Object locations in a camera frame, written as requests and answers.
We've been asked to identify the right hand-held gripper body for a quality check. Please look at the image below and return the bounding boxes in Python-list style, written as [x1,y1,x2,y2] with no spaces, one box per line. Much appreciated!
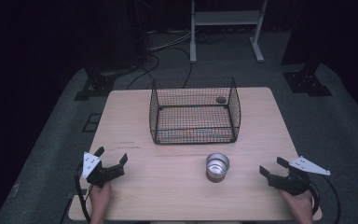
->
[267,155,332,197]

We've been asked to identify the white metal stand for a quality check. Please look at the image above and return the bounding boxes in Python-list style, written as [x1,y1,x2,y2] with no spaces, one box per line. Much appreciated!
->
[189,0,269,64]

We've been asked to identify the black wire mesh basket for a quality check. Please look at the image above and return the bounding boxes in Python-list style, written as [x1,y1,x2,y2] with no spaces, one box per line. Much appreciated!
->
[148,77,242,146]

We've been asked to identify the black rectangular floor frame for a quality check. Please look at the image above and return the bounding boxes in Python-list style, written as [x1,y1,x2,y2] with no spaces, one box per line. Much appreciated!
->
[81,113,103,133]

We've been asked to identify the white floor cables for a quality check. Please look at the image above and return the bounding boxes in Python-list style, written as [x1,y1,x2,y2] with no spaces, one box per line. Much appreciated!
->
[148,28,194,53]

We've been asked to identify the black stand base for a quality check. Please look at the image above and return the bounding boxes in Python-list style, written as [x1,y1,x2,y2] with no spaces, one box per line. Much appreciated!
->
[282,62,334,98]
[74,70,117,102]

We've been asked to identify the person's left hand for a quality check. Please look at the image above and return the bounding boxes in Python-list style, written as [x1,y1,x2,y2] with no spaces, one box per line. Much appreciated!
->
[89,182,113,224]

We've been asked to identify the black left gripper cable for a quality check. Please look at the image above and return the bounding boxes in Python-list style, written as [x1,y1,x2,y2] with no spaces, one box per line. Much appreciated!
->
[74,161,91,224]

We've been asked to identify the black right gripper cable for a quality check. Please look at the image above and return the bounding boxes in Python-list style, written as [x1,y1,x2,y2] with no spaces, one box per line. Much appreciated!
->
[307,175,342,224]

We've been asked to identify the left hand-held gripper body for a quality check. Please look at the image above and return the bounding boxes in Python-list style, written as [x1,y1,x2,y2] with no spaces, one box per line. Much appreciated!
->
[82,151,126,189]

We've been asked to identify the silver metal can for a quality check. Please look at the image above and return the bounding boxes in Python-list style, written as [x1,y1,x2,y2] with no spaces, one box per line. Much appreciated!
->
[205,151,230,184]

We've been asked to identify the person's right hand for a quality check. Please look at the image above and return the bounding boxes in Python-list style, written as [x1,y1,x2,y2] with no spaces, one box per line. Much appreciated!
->
[279,189,314,224]

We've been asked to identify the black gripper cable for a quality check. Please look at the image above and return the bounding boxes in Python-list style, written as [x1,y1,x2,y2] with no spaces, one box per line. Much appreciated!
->
[307,175,342,224]
[74,161,91,224]

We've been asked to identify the black floor cable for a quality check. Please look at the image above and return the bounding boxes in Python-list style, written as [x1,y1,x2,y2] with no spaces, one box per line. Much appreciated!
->
[150,46,194,90]
[126,53,161,91]

